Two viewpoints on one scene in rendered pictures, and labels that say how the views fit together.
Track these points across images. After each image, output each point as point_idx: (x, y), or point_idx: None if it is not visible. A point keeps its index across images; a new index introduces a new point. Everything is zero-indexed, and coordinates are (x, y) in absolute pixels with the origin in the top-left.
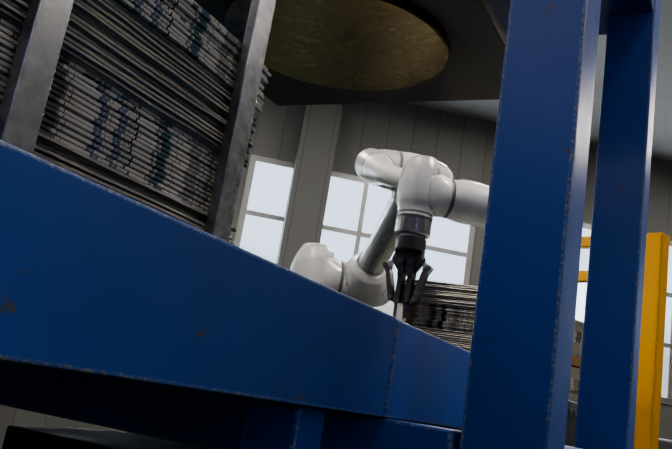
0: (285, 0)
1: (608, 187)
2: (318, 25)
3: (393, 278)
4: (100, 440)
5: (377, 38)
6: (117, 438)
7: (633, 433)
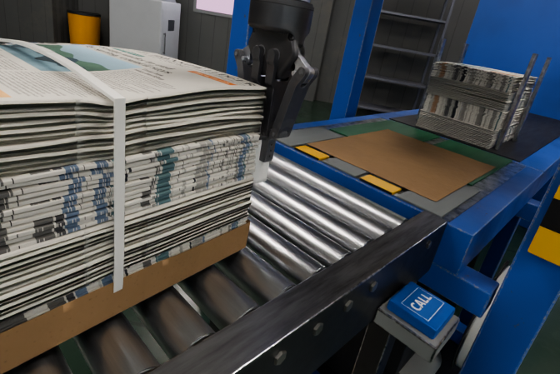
0: None
1: None
2: None
3: (286, 94)
4: None
5: None
6: None
7: None
